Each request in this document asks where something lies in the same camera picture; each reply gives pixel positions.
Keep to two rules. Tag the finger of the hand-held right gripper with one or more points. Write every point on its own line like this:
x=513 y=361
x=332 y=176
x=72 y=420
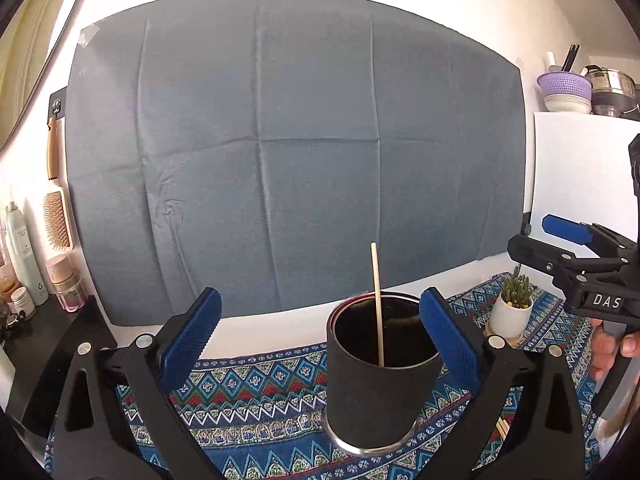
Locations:
x=535 y=255
x=565 y=227

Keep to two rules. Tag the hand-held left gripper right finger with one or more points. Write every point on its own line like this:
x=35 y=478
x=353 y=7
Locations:
x=450 y=340

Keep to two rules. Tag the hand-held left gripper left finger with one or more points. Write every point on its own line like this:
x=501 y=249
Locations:
x=192 y=340

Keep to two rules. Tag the black cylindrical utensil holder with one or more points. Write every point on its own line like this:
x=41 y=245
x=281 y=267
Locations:
x=370 y=400

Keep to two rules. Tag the wooden chopstick pair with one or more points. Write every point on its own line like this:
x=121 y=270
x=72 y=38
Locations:
x=505 y=425

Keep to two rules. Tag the black kitchen utensils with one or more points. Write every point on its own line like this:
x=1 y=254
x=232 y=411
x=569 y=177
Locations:
x=570 y=59

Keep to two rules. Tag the person's right hand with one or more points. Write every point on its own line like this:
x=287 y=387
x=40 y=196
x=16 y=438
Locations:
x=602 y=350

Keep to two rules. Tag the white board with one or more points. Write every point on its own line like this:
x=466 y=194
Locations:
x=575 y=170

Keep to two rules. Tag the cactus in white pot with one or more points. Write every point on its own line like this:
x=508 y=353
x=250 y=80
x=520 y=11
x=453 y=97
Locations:
x=507 y=317

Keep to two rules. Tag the round wooden coaster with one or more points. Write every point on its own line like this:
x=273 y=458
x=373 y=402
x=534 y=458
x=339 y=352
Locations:
x=519 y=336

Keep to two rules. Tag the blue patterned tablecloth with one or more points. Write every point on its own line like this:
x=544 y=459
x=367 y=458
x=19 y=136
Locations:
x=260 y=395

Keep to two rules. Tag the white bowl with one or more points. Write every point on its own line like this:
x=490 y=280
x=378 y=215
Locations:
x=567 y=105

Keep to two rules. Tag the pink capped bottle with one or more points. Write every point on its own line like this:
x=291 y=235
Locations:
x=65 y=285

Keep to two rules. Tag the purple colander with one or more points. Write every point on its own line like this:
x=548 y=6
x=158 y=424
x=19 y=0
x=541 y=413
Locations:
x=565 y=85

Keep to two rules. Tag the black side table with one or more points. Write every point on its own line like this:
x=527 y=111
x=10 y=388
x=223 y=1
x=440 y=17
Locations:
x=45 y=340

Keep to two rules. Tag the steel cooking pot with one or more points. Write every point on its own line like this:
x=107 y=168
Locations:
x=610 y=80

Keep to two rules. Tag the small white lidded jar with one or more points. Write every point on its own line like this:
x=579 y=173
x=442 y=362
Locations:
x=22 y=302

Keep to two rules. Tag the wooden hairbrush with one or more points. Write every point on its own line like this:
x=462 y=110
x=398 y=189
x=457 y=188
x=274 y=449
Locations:
x=56 y=215

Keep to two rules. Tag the white spray bottle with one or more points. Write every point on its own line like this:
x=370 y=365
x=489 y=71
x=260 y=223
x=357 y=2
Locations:
x=25 y=260

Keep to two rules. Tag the grey backdrop cloth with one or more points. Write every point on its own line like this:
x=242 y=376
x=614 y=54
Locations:
x=280 y=135

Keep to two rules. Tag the oval wall mirror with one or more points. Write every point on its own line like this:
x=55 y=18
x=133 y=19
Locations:
x=35 y=35

